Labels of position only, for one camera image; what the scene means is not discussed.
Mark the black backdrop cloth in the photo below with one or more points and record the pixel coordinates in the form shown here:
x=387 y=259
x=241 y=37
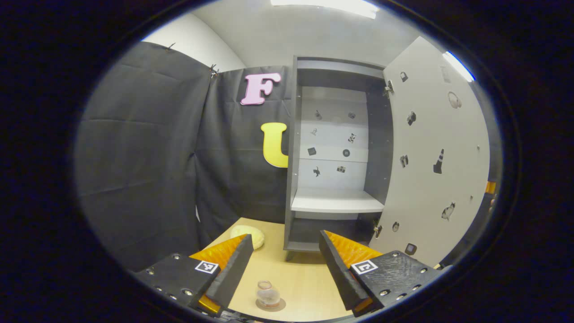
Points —
x=143 y=157

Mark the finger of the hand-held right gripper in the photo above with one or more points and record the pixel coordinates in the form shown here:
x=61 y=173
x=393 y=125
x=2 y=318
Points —
x=490 y=187

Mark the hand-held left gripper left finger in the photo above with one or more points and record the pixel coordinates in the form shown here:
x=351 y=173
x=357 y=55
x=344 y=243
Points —
x=234 y=269

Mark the grey cabinet door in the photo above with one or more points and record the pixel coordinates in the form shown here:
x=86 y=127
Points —
x=426 y=179

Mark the round brown coaster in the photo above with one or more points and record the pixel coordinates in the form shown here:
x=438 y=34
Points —
x=280 y=307

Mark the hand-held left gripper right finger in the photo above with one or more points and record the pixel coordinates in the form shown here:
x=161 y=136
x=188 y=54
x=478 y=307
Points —
x=337 y=269

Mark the dark grey cabinet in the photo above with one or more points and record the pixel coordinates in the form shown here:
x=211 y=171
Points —
x=334 y=202

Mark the pale yellow bun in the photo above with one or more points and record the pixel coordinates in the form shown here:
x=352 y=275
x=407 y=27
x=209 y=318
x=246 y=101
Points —
x=247 y=236

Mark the small glass bottle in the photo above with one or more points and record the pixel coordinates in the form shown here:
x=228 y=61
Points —
x=267 y=294

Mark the ceiling light panel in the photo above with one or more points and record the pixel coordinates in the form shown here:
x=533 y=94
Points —
x=457 y=66
x=325 y=6

